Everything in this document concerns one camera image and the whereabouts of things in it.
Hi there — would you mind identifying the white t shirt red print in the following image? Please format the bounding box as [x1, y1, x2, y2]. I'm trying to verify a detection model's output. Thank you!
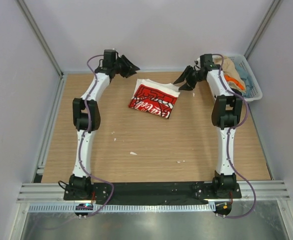
[128, 79, 180, 119]

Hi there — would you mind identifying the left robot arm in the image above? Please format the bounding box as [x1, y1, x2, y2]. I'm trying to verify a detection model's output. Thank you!
[63, 49, 140, 200]

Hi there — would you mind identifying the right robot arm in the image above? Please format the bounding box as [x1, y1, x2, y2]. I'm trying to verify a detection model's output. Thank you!
[174, 54, 244, 200]

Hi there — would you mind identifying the orange garment in basket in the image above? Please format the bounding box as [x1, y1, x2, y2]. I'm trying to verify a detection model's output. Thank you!
[224, 74, 246, 92]

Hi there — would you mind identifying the beige garment in basket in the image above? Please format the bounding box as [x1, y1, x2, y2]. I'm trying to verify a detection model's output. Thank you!
[213, 56, 246, 93]

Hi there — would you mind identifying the light blue garment in basket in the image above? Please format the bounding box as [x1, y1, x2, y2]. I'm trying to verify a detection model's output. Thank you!
[235, 64, 253, 98]

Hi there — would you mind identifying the black garment in basket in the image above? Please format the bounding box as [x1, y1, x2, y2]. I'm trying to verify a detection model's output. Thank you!
[231, 88, 242, 96]

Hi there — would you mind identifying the white plastic basket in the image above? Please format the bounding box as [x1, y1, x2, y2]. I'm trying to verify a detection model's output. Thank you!
[213, 54, 263, 102]

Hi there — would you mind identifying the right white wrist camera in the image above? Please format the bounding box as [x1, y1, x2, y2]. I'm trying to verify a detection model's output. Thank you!
[194, 58, 201, 66]

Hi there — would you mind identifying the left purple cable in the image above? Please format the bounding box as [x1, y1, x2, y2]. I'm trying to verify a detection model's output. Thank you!
[77, 54, 115, 217]

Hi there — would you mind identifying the right corner aluminium post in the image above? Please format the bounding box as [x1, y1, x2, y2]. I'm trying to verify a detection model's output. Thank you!
[244, 0, 283, 60]

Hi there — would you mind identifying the corner aluminium post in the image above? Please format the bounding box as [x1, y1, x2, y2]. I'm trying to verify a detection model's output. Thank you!
[16, 0, 64, 77]
[244, 0, 283, 60]

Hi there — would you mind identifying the left corner aluminium post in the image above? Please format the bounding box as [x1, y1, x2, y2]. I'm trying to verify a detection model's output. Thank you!
[16, 0, 64, 77]

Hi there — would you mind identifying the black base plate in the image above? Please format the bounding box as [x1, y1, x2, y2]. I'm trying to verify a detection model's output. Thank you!
[63, 181, 242, 206]

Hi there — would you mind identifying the white slotted cable duct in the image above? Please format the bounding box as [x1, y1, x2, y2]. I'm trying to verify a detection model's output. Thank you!
[28, 202, 216, 213]

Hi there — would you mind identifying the aluminium rail frame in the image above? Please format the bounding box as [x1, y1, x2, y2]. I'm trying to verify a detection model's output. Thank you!
[16, 180, 290, 203]

